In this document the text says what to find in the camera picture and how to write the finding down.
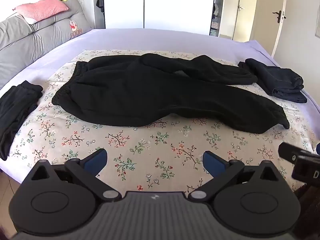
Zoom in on blue white sliding wardrobe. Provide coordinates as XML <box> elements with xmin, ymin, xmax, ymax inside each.
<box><xmin>96</xmin><ymin>0</ymin><xmax>227</xmax><ymax>37</ymax></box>

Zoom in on white door with black handle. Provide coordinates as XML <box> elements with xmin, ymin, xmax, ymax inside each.
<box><xmin>257</xmin><ymin>0</ymin><xmax>288</xmax><ymax>57</ymax></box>

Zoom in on grey headboard cushion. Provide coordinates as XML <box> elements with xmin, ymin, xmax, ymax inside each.
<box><xmin>0</xmin><ymin>0</ymin><xmax>93</xmax><ymax>90</ymax></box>

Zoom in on folded dark jeans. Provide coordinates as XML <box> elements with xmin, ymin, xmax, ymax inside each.
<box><xmin>237</xmin><ymin>58</ymin><xmax>308</xmax><ymax>103</ymax></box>

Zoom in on floral bed sheet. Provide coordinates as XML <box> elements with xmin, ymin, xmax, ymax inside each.
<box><xmin>0</xmin><ymin>49</ymin><xmax>320</xmax><ymax>198</ymax></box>

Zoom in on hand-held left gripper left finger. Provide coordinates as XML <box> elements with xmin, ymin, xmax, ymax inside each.
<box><xmin>31</xmin><ymin>148</ymin><xmax>120</xmax><ymax>202</ymax></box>

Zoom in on pink pillow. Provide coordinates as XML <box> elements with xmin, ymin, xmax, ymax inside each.
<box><xmin>15</xmin><ymin>0</ymin><xmax>69</xmax><ymax>20</ymax></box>

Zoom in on dark fuzzy cloth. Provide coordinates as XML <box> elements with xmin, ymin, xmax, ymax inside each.
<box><xmin>294</xmin><ymin>184</ymin><xmax>320</xmax><ymax>240</ymax></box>

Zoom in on black sweatpants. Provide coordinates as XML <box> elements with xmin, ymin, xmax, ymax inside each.
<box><xmin>51</xmin><ymin>52</ymin><xmax>290</xmax><ymax>134</ymax></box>

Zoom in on black pants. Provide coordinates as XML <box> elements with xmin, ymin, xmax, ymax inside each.
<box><xmin>0</xmin><ymin>80</ymin><xmax>44</xmax><ymax>161</ymax></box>

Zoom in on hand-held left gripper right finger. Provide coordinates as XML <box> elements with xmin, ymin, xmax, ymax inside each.
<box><xmin>187</xmin><ymin>151</ymin><xmax>288</xmax><ymax>202</ymax></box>

